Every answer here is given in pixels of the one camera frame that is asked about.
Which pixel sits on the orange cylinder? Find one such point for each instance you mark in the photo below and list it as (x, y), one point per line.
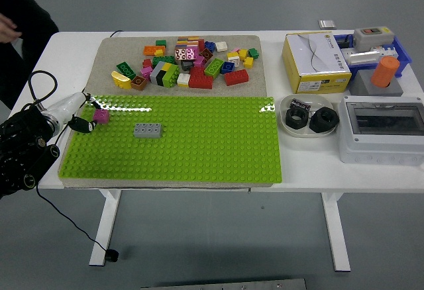
(385, 71)

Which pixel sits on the person's right hand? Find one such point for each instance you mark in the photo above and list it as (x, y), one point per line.
(7, 31)

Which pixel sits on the white table leg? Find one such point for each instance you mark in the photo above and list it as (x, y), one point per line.
(335, 230)
(106, 223)

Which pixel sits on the grey black lime stack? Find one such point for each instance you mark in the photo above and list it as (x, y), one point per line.
(164, 74)

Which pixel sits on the dark brown brick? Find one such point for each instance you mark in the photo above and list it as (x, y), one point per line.
(206, 53)

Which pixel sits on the white electrical enclosure box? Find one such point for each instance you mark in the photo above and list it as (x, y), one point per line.
(381, 147)

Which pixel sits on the purple black component strip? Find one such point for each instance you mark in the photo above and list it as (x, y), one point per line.
(299, 104)

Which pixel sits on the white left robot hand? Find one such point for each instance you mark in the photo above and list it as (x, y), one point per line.
(64, 106)

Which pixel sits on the white circuit breaker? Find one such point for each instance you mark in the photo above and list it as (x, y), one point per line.
(364, 56)

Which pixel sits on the blue brick with circle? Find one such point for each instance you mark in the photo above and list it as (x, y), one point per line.
(227, 67)

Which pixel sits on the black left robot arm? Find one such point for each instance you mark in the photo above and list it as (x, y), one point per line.
(23, 144)

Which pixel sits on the red long brick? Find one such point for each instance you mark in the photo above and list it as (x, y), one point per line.
(236, 77)

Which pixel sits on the pink square brick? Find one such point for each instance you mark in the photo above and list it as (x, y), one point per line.
(101, 115)

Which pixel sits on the grey push-button switch box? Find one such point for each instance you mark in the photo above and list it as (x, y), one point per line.
(372, 38)

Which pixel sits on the silver floor plate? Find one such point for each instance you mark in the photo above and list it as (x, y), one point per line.
(327, 23)

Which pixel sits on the grey-brown mat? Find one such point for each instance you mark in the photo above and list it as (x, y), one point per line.
(106, 55)

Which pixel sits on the yellow and white carton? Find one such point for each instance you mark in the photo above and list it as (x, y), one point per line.
(316, 61)

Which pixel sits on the dark green studded brick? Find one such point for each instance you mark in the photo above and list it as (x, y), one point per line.
(163, 60)

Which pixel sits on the brown square brick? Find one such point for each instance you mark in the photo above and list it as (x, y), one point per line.
(138, 83)

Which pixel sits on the small yellow brick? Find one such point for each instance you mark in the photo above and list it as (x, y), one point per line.
(248, 62)
(159, 52)

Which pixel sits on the person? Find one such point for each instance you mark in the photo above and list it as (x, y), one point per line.
(30, 12)

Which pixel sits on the small blue brick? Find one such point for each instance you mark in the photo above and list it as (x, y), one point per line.
(210, 45)

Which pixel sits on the striped multicolour brick stack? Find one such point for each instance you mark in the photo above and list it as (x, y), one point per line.
(187, 41)

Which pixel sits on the large black hex nut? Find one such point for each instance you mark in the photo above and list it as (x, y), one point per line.
(318, 122)
(291, 119)

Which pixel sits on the shiny pink white block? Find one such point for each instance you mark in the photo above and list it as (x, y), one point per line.
(186, 53)

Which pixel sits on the white shallow dish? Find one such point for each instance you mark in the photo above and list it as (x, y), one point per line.
(298, 132)

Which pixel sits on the small black part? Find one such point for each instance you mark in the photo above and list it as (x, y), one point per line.
(346, 41)

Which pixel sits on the magenta square brick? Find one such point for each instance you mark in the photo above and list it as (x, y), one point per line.
(198, 61)

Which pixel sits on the tall red brick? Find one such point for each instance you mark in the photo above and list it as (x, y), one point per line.
(201, 44)

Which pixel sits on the orange long brick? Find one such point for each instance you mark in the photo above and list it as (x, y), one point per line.
(154, 50)

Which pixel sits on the light pink brick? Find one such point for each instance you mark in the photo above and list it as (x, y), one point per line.
(146, 72)

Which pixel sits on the white brick with yellow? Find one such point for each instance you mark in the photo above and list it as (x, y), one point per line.
(233, 59)
(183, 79)

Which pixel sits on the grey long brick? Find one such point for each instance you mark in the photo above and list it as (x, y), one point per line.
(148, 130)

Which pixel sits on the green studded baseplate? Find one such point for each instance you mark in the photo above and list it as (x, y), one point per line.
(198, 144)

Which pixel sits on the yellow curved brick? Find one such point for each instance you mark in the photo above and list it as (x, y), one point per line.
(121, 79)

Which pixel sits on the dark grey brick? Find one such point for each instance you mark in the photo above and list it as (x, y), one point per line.
(186, 65)

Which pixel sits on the small green brick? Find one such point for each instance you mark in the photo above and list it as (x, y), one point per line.
(161, 42)
(253, 52)

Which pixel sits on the blue plastic bin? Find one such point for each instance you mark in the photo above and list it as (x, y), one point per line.
(402, 56)

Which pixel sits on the grey square block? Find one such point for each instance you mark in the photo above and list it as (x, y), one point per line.
(362, 86)

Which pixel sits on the large red stepped brick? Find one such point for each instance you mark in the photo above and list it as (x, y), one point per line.
(199, 79)

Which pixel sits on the yellow square brick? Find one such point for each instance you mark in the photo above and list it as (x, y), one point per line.
(242, 54)

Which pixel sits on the dark green brick with circles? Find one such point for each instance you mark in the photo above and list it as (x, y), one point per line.
(126, 70)

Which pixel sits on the lime long brick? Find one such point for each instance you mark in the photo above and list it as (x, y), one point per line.
(214, 67)

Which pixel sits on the white square brick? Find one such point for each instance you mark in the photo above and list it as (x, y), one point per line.
(221, 46)

